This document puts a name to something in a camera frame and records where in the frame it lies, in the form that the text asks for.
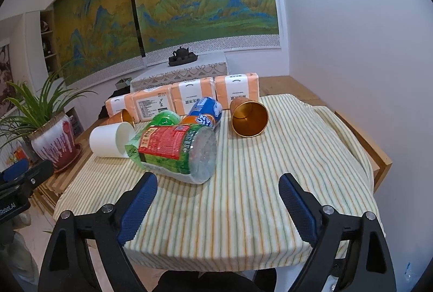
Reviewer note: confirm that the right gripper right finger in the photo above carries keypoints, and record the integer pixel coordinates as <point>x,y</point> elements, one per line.
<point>352,249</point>

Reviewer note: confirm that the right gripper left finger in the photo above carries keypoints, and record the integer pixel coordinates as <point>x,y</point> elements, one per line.
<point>67,264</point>

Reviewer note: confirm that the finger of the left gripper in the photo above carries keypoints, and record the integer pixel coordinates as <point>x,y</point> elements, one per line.
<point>18,183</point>

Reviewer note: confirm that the brown gold paper cup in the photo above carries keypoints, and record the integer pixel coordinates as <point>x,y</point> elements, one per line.
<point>248,117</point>

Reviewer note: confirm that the white paper cup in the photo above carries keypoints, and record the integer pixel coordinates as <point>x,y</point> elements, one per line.
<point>109,141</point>

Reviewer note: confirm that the small brown paper cup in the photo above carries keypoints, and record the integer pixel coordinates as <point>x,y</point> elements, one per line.
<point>119,117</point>

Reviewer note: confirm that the red white ceramic pot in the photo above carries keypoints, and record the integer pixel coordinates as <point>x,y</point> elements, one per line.
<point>55,141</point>

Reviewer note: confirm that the green potted plant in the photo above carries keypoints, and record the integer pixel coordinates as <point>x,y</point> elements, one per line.
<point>36,110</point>

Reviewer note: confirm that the striped green yellow tablecloth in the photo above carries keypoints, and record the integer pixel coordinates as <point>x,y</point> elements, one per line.
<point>237,221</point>

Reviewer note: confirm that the orange tissue pack far left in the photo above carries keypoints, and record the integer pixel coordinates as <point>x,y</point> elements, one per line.
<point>124,102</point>

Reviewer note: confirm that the orange tissue pack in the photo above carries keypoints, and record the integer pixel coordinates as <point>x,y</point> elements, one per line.
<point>186,94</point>
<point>231,86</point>
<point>124,102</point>

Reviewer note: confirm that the orange tissue pack barcode label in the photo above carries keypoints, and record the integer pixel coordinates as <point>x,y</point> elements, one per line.
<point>151,101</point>

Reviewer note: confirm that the clear bottle red green label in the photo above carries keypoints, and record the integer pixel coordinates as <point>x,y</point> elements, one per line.
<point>185,152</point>

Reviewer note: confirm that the green plastic bottle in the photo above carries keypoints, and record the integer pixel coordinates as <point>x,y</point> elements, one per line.
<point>164,118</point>

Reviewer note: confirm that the orange tissue pack centre right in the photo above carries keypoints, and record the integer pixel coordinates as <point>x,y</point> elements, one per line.
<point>186,94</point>

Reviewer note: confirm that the blue orange soda bottle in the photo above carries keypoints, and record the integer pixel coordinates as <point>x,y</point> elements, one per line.
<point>206,112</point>

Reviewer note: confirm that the orange tissue pack far right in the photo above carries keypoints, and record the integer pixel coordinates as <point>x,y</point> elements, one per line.
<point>231,86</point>

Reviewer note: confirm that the black teapot set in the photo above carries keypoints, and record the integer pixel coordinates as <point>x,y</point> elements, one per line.
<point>182,56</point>

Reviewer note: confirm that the wooden wall shelf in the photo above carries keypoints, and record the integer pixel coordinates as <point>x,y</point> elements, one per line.
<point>48,40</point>

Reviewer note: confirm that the green landscape wall painting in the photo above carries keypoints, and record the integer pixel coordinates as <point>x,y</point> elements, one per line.
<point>99,39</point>

